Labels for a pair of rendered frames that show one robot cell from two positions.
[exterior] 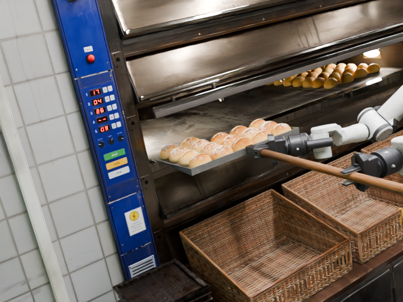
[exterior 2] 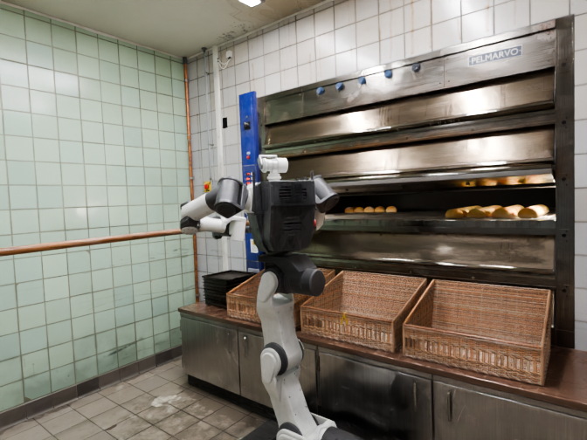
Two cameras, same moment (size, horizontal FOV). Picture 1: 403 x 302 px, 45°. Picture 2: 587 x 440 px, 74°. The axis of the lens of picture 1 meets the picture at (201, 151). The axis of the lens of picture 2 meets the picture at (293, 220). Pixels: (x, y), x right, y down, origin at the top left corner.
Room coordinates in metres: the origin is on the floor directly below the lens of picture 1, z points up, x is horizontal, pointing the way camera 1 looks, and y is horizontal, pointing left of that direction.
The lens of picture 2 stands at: (1.00, -2.55, 1.32)
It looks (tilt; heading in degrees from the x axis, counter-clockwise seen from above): 3 degrees down; 68
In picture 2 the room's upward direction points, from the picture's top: 2 degrees counter-clockwise
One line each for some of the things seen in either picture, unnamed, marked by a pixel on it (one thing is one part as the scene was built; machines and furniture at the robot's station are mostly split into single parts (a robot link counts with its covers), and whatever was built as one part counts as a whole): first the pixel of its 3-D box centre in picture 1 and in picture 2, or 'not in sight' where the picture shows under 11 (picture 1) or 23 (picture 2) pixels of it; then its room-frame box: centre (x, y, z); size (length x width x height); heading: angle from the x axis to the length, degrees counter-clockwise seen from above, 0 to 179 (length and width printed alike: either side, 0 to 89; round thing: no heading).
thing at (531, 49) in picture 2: not in sight; (376, 85); (2.41, -0.54, 1.99); 1.80 x 0.08 x 0.21; 120
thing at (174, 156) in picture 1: (179, 153); not in sight; (1.91, 0.09, 1.21); 0.10 x 0.07 x 0.05; 120
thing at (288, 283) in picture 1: (264, 250); (281, 292); (1.87, -0.19, 0.72); 0.56 x 0.49 x 0.28; 121
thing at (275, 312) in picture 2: not in sight; (280, 319); (1.59, -0.92, 0.78); 0.18 x 0.15 x 0.47; 30
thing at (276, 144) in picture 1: (285, 147); not in sight; (1.77, -0.32, 1.19); 0.12 x 0.10 x 0.13; 85
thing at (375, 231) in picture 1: (357, 201); (364, 305); (2.16, -0.71, 0.72); 0.56 x 0.49 x 0.28; 120
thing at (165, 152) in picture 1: (170, 150); not in sight; (1.97, 0.13, 1.21); 0.10 x 0.07 x 0.06; 123
